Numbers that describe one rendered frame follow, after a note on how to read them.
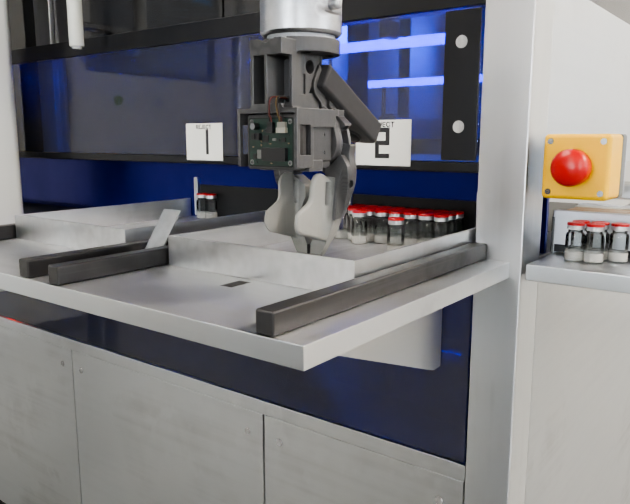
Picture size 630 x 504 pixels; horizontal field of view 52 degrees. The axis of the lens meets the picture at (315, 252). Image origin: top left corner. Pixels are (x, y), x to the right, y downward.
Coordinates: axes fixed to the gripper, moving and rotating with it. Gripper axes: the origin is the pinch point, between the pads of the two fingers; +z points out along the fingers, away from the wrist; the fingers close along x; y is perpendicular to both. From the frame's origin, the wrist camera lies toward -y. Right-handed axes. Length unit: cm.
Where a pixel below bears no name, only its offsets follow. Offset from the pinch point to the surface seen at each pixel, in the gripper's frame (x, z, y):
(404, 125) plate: -3.7, -12.9, -24.0
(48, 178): -102, -2, -32
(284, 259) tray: -2.4, 0.8, 1.8
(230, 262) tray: -10.0, 2.0, 1.8
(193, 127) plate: -43, -13, -24
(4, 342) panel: -112, 37, -24
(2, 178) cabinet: -88, -3, -14
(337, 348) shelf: 11.0, 4.8, 11.6
